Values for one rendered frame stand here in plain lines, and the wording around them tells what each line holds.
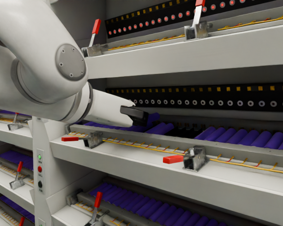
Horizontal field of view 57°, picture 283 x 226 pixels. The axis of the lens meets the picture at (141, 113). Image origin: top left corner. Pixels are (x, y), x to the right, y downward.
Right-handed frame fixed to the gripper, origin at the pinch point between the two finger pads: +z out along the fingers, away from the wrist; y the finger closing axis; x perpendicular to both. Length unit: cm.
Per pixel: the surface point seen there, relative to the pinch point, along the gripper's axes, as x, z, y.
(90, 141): -6.7, -4.4, -8.3
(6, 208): -42, 11, -77
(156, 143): -4.9, -0.7, 7.2
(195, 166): -7.4, -4.4, 18.4
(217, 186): -9.6, -4.5, 22.3
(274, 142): -1.7, 3.4, 27.0
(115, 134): -4.3, -0.9, -4.4
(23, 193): -27, 2, -45
